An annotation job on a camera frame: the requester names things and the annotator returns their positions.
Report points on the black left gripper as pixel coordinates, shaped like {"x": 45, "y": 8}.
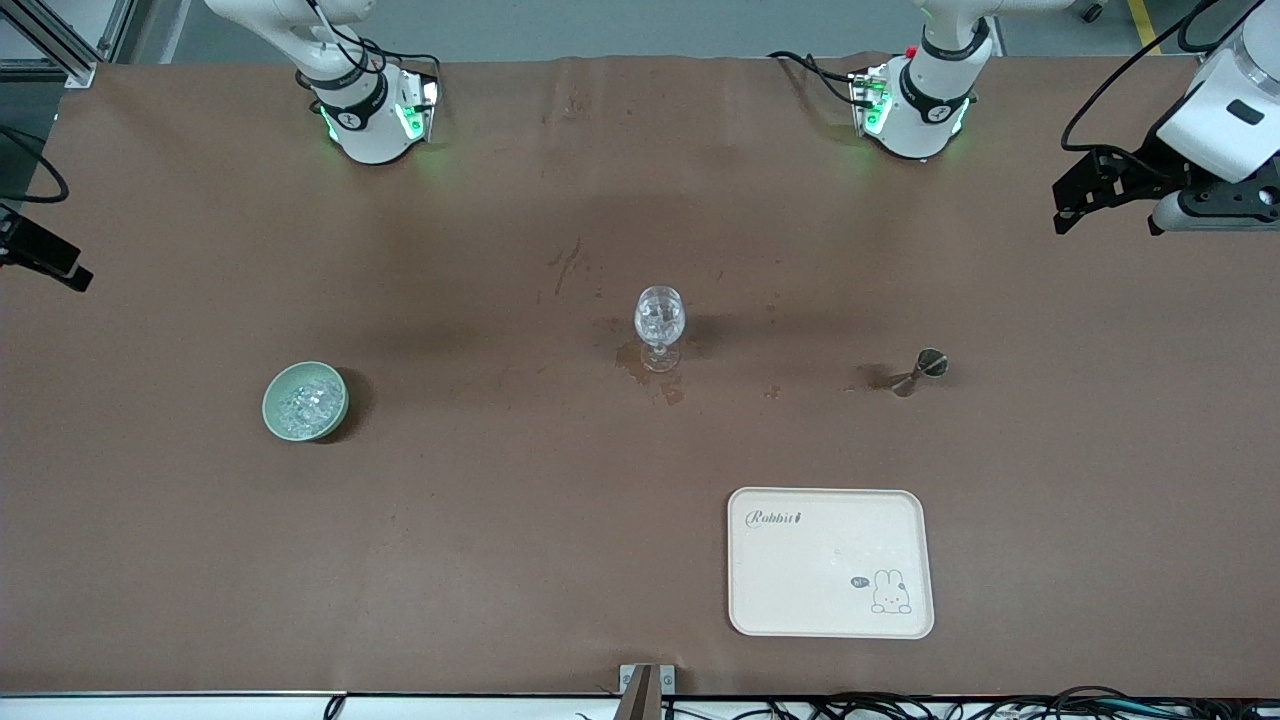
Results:
{"x": 1137, "y": 170}

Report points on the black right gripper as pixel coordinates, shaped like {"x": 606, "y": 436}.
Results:
{"x": 30, "y": 244}

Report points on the steel double jigger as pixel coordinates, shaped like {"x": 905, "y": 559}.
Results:
{"x": 930, "y": 364}

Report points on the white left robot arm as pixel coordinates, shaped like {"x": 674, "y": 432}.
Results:
{"x": 930, "y": 110}

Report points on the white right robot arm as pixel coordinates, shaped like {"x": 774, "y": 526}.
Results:
{"x": 365, "y": 130}

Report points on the clear ice cubes pile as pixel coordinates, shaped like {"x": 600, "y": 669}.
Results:
{"x": 305, "y": 405}

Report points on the clear stemmed wine glass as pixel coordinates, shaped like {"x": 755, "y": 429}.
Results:
{"x": 660, "y": 320}

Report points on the black caster wheel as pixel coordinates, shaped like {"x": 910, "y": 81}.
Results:
{"x": 1092, "y": 12}

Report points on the pale green ceramic bowl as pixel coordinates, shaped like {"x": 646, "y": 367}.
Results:
{"x": 335, "y": 405}

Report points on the cream rabbit print tray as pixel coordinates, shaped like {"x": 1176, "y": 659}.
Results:
{"x": 830, "y": 580}

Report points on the brown table mat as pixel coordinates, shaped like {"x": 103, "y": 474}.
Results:
{"x": 500, "y": 500}

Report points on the aluminium frame profile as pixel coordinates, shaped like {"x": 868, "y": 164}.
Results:
{"x": 70, "y": 50}

